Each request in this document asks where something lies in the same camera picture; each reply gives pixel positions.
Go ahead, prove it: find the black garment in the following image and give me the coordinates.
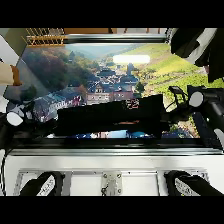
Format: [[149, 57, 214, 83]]
[[53, 93, 171, 139]]

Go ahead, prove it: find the cream garment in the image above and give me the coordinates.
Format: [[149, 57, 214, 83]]
[[0, 62, 23, 87]]

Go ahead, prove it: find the black cable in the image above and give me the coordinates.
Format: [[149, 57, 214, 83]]
[[0, 147, 9, 197]]

